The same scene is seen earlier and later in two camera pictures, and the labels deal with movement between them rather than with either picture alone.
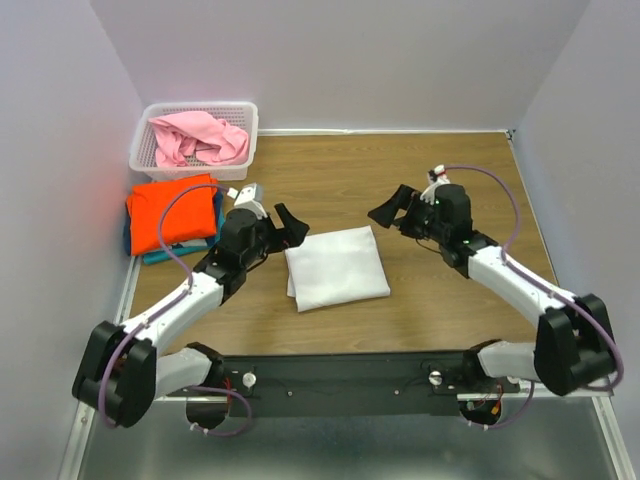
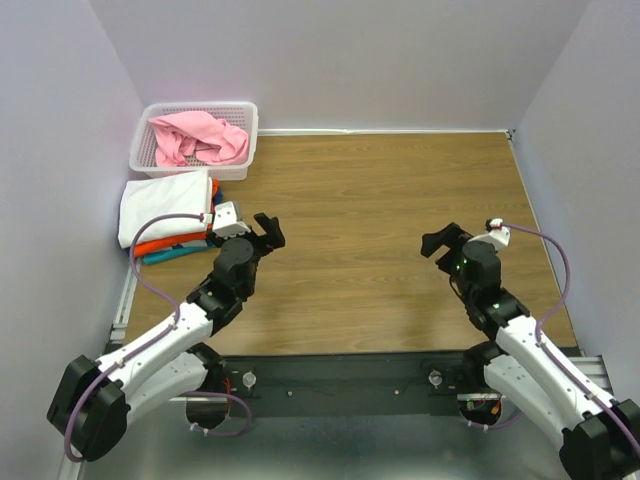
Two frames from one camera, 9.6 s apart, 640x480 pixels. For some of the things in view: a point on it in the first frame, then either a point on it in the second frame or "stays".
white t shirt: [334, 268] -> [145, 199]
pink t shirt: [181, 137] stays
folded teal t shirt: [162, 255] stays
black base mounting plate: [354, 383] stays
